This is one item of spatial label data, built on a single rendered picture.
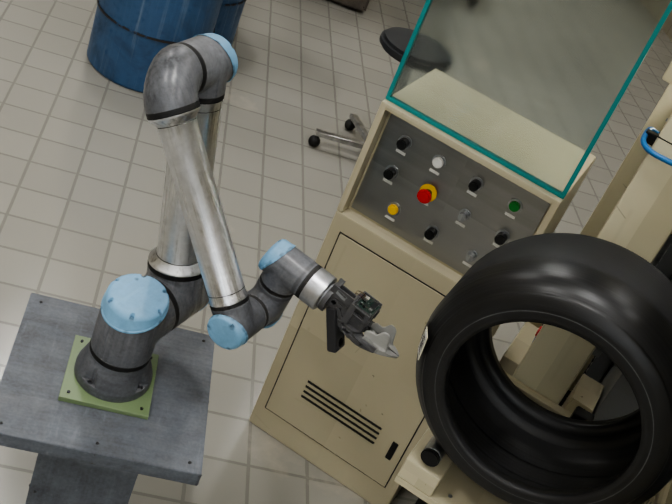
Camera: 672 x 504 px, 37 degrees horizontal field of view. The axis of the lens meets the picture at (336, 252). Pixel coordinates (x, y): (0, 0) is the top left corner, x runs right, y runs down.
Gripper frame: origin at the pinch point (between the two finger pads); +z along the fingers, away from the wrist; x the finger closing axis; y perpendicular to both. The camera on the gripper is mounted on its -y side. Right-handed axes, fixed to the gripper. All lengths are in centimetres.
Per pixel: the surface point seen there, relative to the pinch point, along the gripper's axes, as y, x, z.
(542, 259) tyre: 43.8, -2.7, 13.1
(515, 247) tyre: 37.9, 5.6, 7.4
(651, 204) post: 54, 27, 25
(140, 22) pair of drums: -90, 201, -199
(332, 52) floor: -121, 362, -158
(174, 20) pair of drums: -83, 209, -187
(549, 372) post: 4.6, 27.0, 31.5
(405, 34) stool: -45, 267, -100
